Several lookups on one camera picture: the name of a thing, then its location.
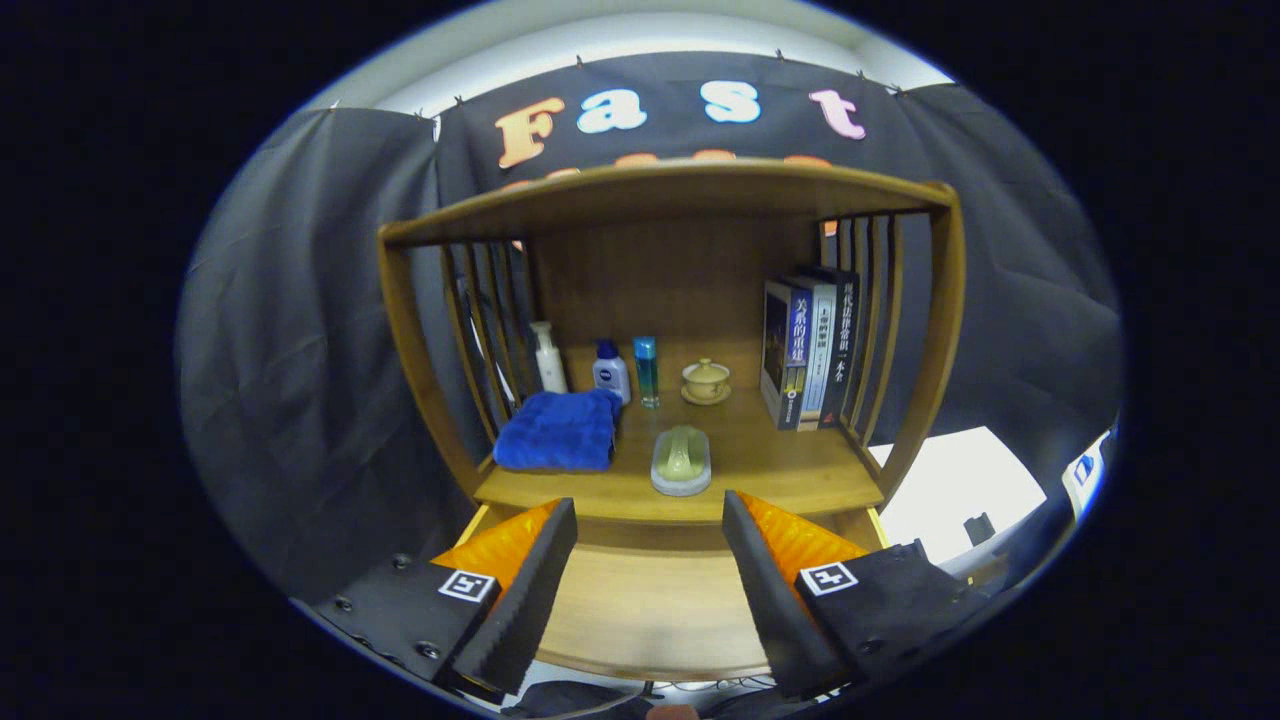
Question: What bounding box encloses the wooden cabinet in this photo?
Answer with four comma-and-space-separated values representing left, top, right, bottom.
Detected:
378, 158, 967, 561

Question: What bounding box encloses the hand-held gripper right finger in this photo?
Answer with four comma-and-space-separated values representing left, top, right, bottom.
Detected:
722, 490, 991, 699

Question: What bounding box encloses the white pump bottle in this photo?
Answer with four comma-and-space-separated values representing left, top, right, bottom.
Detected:
529, 321, 569, 395

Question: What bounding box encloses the teal slim bottle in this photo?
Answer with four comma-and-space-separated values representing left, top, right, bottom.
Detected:
633, 336, 661, 408

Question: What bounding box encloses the beige lidded teacup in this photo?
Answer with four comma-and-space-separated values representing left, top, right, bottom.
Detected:
681, 358, 732, 406

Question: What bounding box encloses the blue towel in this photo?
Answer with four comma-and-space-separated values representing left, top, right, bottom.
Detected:
493, 389, 624, 473

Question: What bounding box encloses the pale blue book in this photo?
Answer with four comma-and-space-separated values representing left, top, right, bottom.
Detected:
797, 272, 839, 431

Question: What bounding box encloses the green scrub brush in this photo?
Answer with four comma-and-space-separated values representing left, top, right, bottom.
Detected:
650, 425, 712, 497

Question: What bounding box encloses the dark book blue spine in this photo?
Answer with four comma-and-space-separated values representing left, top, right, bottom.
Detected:
761, 279, 813, 431

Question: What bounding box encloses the white desk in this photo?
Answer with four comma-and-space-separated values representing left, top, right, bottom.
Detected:
1060, 430, 1116, 521

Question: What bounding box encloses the wooden countertop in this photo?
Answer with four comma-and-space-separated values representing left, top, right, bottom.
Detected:
473, 385, 886, 524

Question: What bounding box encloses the wooden drawer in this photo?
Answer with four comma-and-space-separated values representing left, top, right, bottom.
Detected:
470, 505, 886, 683

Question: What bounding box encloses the white bottle blue cap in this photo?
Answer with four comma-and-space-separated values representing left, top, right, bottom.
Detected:
592, 340, 632, 406

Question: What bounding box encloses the black book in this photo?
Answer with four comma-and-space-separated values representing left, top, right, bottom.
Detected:
815, 266, 861, 429

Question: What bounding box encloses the black backdrop cloth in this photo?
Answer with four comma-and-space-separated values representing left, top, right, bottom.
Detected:
178, 50, 1121, 601

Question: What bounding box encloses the white box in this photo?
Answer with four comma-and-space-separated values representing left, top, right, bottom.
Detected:
868, 427, 1047, 566

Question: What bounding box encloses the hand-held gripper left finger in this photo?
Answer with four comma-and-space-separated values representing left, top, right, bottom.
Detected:
310, 497, 579, 696

